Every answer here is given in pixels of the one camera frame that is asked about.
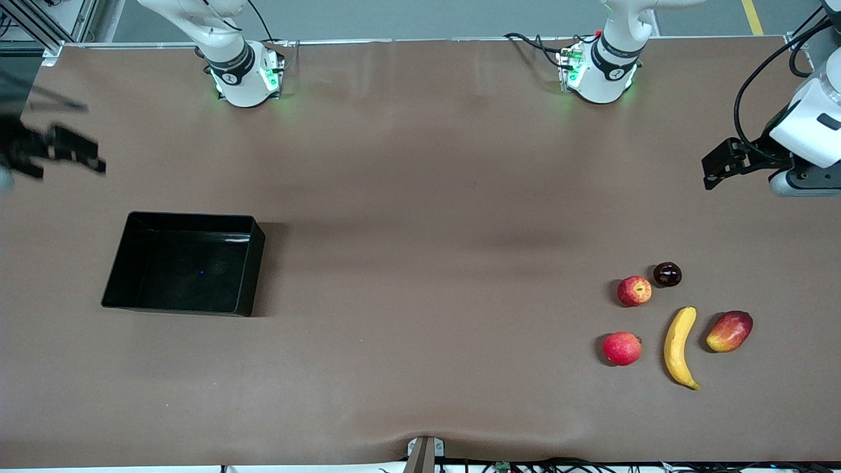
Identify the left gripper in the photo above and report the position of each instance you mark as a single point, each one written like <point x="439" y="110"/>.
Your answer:
<point x="761" y="150"/>

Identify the black plastic tray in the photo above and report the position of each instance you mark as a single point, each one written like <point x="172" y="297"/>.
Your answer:
<point x="184" y="269"/>

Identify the red-yellow streaked apple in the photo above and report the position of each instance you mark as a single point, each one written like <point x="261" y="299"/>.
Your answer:
<point x="634" y="291"/>

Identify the yellow banana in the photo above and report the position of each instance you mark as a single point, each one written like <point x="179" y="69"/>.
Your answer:
<point x="677" y="348"/>

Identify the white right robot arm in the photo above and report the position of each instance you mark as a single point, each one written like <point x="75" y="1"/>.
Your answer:
<point x="236" y="72"/>

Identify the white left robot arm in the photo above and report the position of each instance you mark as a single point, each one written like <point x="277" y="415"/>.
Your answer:
<point x="611" y="66"/>

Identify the dark purple plum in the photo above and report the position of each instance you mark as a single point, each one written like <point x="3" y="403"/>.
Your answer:
<point x="667" y="274"/>

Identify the red-yellow mango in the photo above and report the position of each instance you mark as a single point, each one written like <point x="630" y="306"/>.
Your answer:
<point x="729" y="332"/>

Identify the deep red apple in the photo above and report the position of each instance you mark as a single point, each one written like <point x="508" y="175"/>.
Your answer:
<point x="621" y="349"/>

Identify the large table cover mat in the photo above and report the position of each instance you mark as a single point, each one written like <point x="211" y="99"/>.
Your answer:
<point x="420" y="197"/>

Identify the aluminium frame profile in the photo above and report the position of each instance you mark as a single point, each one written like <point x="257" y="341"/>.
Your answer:
<point x="39" y="20"/>

